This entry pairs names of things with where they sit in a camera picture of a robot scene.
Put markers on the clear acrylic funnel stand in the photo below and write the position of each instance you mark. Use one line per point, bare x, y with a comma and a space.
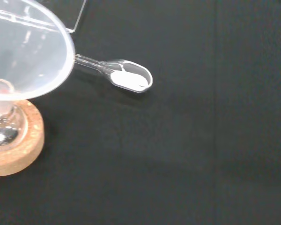
73, 14

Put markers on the translucent plastic funnel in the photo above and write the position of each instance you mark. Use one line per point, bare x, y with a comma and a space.
32, 58

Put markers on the black bench cloth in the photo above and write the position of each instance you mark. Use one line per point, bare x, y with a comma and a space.
201, 140

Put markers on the round-bottom glass flask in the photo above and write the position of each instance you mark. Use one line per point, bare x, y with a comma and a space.
2, 136

